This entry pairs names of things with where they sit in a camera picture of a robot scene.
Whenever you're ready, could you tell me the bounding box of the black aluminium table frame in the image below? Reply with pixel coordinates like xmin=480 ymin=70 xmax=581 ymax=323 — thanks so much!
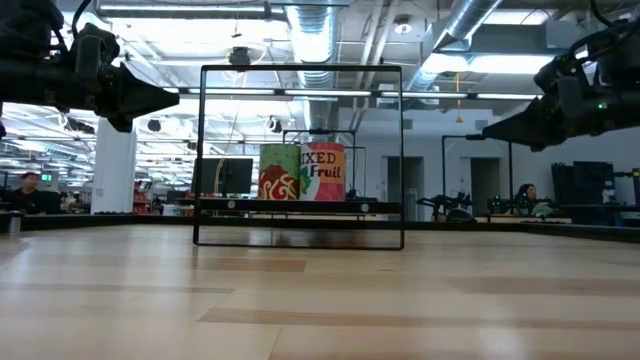
xmin=0 ymin=212 xmax=640 ymax=245

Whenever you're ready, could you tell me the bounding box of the wooden shelf board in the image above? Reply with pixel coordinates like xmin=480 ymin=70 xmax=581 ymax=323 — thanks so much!
xmin=192 ymin=63 xmax=406 ymax=251

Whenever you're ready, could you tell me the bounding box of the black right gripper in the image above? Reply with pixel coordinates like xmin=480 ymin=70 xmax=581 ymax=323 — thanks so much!
xmin=482 ymin=52 xmax=609 ymax=153

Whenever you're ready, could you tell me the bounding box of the orange red label tin can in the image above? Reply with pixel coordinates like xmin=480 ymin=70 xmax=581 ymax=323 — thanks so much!
xmin=298 ymin=141 xmax=347 ymax=203

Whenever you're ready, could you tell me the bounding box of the green red label tin can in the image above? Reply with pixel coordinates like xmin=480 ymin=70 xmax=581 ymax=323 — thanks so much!
xmin=257 ymin=143 xmax=302 ymax=202

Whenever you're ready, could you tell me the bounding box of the silver ventilation duct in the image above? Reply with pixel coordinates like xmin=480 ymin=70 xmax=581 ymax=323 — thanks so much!
xmin=404 ymin=0 xmax=504 ymax=91
xmin=284 ymin=0 xmax=341 ymax=131

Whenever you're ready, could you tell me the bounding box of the bright ceiling light panel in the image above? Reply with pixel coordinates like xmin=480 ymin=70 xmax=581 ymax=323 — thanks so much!
xmin=419 ymin=52 xmax=556 ymax=76

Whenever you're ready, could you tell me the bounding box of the black equipment rack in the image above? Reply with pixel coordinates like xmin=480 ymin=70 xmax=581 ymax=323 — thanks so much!
xmin=551 ymin=160 xmax=616 ymax=206

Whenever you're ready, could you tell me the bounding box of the white pillar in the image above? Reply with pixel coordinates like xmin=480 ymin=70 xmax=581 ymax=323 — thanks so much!
xmin=90 ymin=117 xmax=138 ymax=215

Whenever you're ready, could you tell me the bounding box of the yellow hanging cord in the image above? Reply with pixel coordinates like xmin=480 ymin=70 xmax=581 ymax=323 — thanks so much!
xmin=453 ymin=72 xmax=464 ymax=125

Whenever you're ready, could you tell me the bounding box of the black ceiling mounted device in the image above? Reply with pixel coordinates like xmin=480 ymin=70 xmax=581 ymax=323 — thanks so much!
xmin=227 ymin=45 xmax=252 ymax=67

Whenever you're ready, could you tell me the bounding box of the person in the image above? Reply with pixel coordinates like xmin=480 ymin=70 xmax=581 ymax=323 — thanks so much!
xmin=2 ymin=171 xmax=61 ymax=216
xmin=514 ymin=182 xmax=554 ymax=217

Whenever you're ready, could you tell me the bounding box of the black computer monitor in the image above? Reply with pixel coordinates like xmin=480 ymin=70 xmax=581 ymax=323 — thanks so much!
xmin=192 ymin=157 xmax=255 ymax=197

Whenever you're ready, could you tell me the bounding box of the long ceiling light strip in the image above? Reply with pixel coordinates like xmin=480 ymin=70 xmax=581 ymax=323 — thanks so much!
xmin=164 ymin=87 xmax=544 ymax=101

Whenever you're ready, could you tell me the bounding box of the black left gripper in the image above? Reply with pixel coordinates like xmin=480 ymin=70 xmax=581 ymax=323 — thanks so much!
xmin=62 ymin=22 xmax=180 ymax=134

